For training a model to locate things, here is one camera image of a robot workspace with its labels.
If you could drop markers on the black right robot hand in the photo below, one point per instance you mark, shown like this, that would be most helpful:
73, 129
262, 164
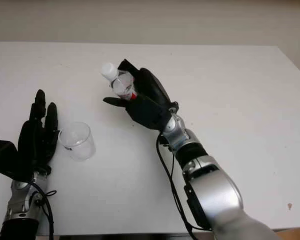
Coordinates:
152, 85

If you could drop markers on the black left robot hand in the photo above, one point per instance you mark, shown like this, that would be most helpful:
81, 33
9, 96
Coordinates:
35, 140

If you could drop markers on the clear plastic water bottle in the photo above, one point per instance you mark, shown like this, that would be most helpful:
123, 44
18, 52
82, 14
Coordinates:
120, 86

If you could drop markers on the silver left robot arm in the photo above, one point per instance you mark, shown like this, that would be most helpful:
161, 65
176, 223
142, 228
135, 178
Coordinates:
20, 200

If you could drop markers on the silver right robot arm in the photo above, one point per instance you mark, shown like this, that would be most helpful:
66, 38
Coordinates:
215, 190

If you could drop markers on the clear glass cup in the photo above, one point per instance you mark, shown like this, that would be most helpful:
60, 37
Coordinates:
77, 142

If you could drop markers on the dark glossy bar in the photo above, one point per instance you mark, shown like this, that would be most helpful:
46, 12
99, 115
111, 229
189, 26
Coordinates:
135, 237

